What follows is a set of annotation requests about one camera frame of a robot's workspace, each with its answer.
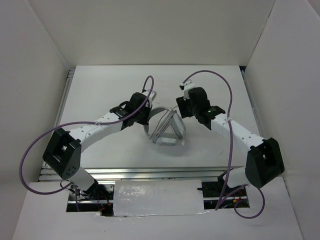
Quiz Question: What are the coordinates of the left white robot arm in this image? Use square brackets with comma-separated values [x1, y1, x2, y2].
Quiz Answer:
[42, 89, 157, 200]

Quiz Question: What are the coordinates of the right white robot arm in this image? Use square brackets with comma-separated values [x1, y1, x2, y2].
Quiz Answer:
[176, 85, 285, 196]

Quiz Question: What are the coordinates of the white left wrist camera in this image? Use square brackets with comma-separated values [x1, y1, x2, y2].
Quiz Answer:
[145, 89, 157, 104]

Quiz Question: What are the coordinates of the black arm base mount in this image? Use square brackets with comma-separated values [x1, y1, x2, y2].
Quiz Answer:
[197, 177, 247, 199]

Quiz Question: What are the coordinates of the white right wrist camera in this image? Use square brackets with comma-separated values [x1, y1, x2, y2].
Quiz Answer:
[179, 79, 196, 101]

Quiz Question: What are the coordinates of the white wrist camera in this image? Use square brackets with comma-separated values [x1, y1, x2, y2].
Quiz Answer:
[145, 89, 157, 104]
[179, 79, 196, 101]

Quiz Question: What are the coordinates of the white foam cover plate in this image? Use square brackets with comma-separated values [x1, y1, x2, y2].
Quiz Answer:
[113, 179, 205, 217]

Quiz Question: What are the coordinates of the aluminium front rail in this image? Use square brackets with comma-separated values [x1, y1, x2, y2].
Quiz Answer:
[37, 164, 251, 181]

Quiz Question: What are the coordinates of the white grey over-ear headphones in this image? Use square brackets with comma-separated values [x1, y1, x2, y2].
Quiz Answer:
[143, 106, 187, 146]

